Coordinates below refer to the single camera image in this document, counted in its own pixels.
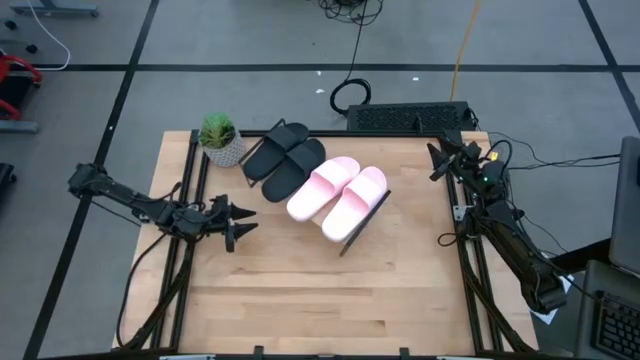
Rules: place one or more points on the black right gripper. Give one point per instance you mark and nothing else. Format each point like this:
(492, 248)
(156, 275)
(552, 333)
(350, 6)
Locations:
(482, 172)

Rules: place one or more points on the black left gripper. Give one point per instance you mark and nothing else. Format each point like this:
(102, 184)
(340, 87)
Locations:
(205, 220)

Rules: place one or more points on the black slide sandal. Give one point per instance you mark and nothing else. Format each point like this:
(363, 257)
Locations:
(295, 170)
(275, 152)

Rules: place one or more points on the wooden shelf with black frame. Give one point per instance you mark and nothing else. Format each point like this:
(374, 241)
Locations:
(319, 221)

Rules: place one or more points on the pink slide sandal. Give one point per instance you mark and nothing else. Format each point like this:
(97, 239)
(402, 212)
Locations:
(355, 202)
(322, 187)

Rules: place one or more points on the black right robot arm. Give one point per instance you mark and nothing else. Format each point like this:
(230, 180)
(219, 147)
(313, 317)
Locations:
(525, 255)

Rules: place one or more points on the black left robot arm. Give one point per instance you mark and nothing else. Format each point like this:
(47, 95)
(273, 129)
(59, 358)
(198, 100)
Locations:
(125, 196)

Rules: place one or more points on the green plant in patterned pot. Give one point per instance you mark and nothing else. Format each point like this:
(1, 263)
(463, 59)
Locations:
(220, 137)

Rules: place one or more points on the black desk bar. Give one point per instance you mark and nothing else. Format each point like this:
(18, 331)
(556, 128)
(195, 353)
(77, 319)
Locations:
(585, 252)

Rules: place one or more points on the grey laptop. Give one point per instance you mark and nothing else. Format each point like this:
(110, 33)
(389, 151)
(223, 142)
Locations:
(627, 210)

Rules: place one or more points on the grey desk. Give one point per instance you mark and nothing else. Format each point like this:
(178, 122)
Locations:
(600, 275)

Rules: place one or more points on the black object at floor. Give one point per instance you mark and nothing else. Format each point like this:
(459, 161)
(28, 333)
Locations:
(5, 177)

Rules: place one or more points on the black keyboard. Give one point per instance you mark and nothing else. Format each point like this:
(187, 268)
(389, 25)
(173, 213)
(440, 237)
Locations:
(620, 330)

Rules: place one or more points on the red and black cart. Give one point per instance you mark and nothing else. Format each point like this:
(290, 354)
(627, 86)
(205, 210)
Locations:
(22, 64)

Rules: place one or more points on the black caster wheel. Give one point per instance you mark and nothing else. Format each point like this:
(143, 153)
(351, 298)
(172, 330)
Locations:
(10, 24)
(32, 49)

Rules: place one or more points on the grey desk foot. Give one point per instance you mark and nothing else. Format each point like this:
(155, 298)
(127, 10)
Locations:
(55, 10)

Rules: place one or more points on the black aluminium table frame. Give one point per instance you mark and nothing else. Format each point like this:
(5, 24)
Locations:
(177, 325)

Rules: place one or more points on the small black bracket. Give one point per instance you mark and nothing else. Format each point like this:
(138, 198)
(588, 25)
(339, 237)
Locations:
(258, 351)
(404, 352)

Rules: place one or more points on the grey base plate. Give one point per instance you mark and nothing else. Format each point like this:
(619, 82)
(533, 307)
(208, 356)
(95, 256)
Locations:
(17, 126)

